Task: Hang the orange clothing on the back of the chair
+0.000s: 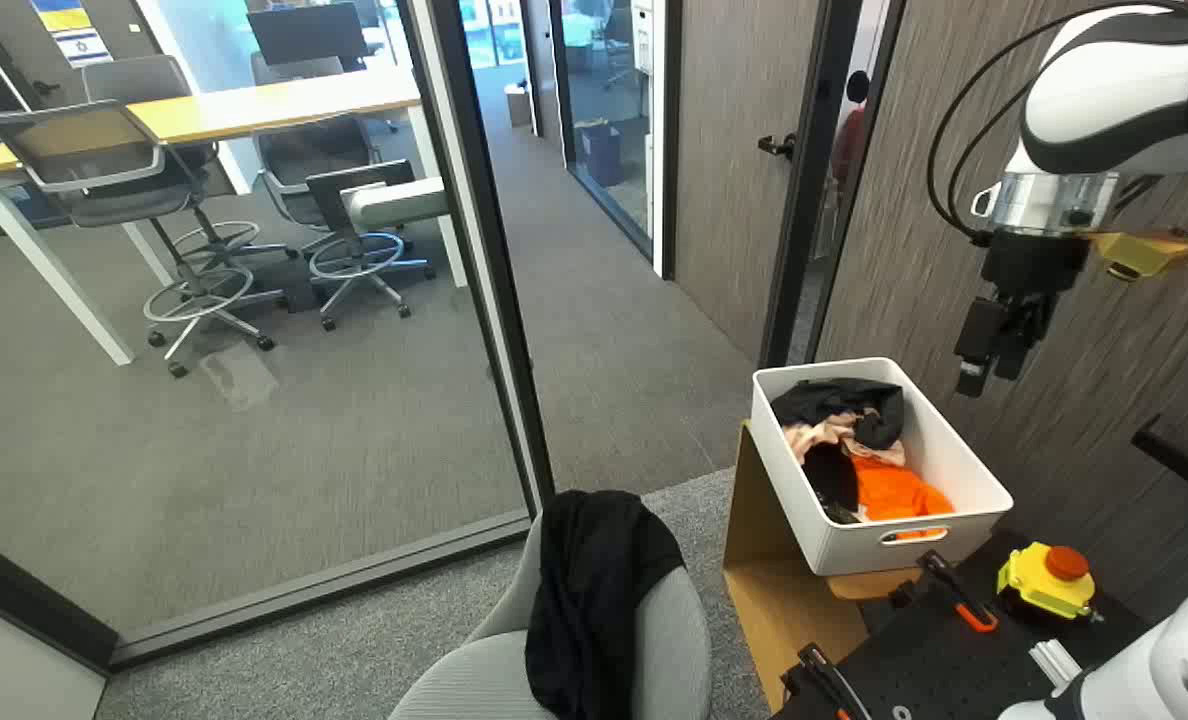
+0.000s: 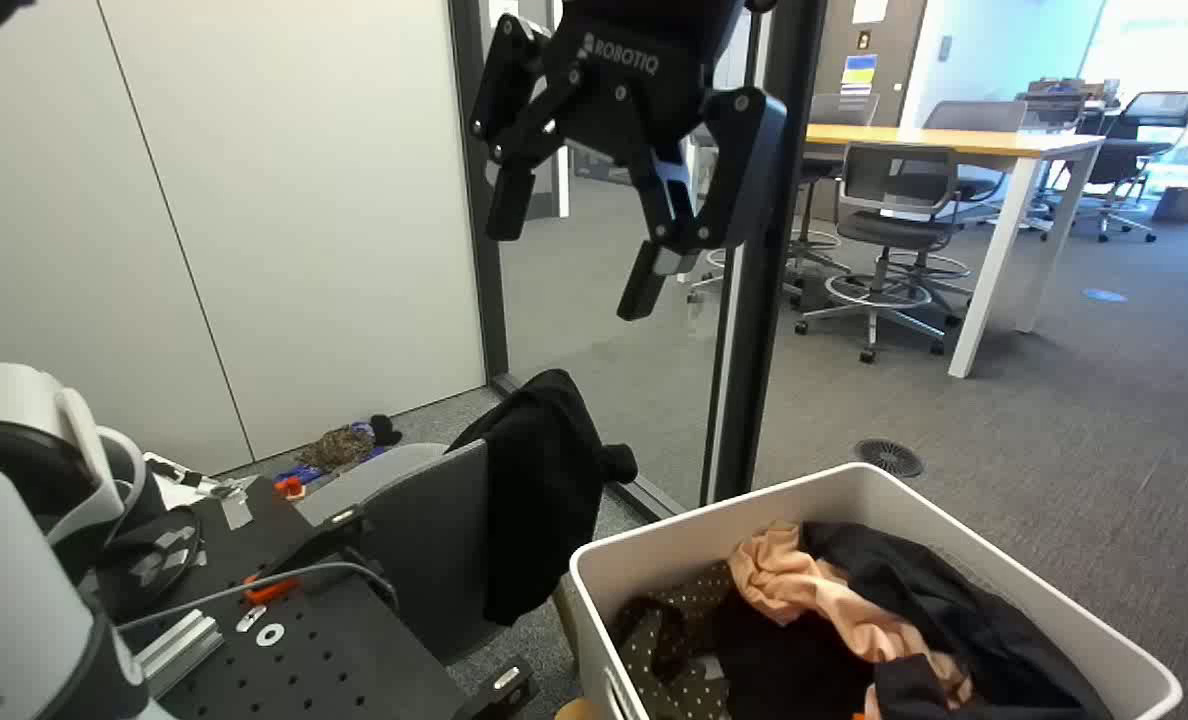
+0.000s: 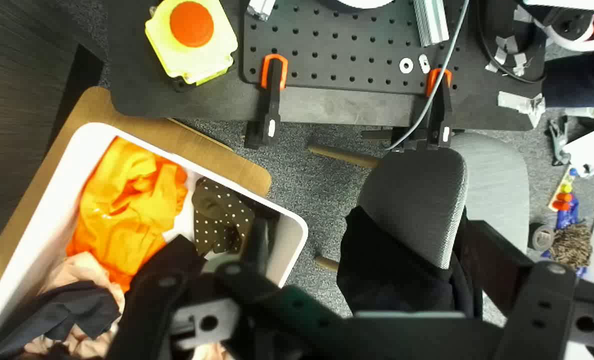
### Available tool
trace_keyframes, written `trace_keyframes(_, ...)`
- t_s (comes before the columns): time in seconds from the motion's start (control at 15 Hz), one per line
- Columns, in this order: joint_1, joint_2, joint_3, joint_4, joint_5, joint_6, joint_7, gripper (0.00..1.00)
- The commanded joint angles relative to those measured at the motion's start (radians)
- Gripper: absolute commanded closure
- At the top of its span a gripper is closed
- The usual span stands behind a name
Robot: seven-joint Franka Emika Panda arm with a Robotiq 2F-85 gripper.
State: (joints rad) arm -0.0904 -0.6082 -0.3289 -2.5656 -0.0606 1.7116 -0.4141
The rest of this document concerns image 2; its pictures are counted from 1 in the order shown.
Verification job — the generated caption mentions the black mesh office chair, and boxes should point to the black mesh office chair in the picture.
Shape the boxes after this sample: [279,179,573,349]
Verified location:
[1076,90,1188,248]

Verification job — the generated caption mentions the wooden top white table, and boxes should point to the wooden top white table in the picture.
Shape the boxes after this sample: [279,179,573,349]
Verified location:
[803,119,1104,384]

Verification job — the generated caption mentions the green polka dot clothing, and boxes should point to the green polka dot clothing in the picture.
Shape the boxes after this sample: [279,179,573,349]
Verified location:
[614,569,745,720]

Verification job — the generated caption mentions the dark grey clothing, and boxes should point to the dark grey clothing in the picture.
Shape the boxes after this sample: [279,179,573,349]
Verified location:
[708,595,890,720]
[801,517,1118,720]

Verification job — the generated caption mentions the peach beige clothing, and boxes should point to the peach beige clothing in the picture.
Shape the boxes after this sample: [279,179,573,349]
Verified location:
[729,517,978,708]

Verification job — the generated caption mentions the black perforated mounting board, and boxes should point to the black perforated mounting board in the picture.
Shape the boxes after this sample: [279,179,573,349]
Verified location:
[149,574,444,720]

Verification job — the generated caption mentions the blue yellow wall poster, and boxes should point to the blue yellow wall poster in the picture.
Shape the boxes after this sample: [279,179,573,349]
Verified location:
[836,53,882,102]

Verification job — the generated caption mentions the flat white tape piece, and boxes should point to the flat white tape piece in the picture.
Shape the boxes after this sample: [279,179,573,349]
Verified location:
[215,486,256,534]

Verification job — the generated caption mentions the black clothing on chair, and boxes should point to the black clothing on chair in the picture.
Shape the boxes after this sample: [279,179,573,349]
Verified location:
[444,370,642,627]

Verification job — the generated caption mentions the thin grey cable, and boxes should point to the thin grey cable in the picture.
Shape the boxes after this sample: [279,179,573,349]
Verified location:
[107,558,405,634]

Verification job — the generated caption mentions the round black floor outlet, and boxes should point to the round black floor outlet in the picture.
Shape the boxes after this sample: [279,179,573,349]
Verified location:
[852,435,930,482]

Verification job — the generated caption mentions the dark floor clutter item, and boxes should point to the dark floor clutter item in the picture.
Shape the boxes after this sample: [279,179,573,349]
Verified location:
[307,418,405,474]

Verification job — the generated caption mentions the crumpled white tape pieces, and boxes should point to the crumpled white tape pieces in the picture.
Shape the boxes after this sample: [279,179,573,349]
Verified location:
[127,525,210,592]

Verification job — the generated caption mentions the aluminium extrusion bar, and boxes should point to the aluminium extrusion bar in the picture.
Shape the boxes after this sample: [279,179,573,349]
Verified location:
[127,605,229,696]

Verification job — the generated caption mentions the grey swivel office chair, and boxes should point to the grey swivel office chair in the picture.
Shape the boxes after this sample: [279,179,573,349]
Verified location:
[791,142,968,370]

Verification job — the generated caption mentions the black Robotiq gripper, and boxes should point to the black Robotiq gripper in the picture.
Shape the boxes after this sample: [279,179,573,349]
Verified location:
[470,0,791,323]

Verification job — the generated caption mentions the thin black glass frame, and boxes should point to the thin black glass frame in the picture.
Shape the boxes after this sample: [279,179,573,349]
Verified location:
[444,0,512,391]

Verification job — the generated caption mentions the small colourful floor item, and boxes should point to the small colourful floor item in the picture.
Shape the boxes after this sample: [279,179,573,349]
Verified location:
[267,462,325,504]

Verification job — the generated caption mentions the white plastic laundry basket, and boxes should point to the white plastic laundry basket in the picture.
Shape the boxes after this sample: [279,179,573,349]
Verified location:
[564,462,1185,720]

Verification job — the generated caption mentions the thick black door pillar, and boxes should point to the thick black door pillar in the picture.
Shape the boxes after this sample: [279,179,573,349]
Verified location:
[698,0,827,510]

